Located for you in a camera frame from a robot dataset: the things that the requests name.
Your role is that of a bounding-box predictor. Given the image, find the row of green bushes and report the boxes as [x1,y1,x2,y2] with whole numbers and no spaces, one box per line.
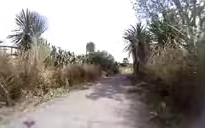
[49,44,121,76]

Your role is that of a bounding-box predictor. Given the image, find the small round tree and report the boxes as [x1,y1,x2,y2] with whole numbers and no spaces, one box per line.
[85,41,97,54]

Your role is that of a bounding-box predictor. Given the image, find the spiky palm-like tree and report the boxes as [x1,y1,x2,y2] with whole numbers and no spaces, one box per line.
[122,22,153,76]
[7,8,49,54]

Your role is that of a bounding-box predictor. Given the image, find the grey dirt path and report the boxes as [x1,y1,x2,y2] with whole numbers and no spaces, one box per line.
[6,73,158,128]

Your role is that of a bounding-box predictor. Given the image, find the dry brown bushes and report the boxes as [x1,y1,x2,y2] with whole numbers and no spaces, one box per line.
[133,43,205,128]

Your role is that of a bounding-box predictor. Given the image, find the dry tall grass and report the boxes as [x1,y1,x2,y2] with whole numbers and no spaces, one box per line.
[0,46,103,108]

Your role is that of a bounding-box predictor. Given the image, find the large leafy tree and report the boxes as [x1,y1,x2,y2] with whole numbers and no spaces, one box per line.
[131,0,205,54]

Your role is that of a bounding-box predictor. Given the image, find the dry grass verge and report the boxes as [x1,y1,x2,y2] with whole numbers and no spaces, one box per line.
[0,83,91,128]

